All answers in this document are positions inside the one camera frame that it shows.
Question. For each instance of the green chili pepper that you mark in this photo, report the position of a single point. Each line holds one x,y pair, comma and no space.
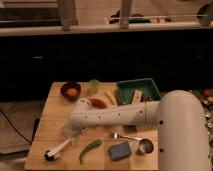
88,147

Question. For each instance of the blue sponge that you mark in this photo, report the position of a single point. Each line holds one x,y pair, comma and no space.
120,151

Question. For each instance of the dark red bowl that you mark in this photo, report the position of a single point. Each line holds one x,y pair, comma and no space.
69,85

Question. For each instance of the metal measuring cup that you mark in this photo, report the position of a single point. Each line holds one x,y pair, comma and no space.
145,146

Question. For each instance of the wooden block in tray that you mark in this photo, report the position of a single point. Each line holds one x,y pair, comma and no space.
137,96

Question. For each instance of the green plastic tray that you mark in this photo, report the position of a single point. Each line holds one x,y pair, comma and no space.
125,89

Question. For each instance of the yellow banana piece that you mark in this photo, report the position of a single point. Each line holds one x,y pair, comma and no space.
111,97

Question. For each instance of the dark grape bunch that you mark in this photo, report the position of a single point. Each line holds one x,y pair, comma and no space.
146,98

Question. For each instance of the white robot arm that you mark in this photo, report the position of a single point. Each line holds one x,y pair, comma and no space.
179,116

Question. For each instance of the orange bowl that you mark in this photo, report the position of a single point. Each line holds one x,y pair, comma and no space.
97,103

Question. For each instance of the orange fruit in bowl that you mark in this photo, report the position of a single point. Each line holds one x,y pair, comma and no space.
72,92

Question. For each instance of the white black dish brush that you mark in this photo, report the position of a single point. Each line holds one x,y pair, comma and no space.
53,153

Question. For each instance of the green translucent cup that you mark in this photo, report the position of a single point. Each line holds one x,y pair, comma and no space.
93,87

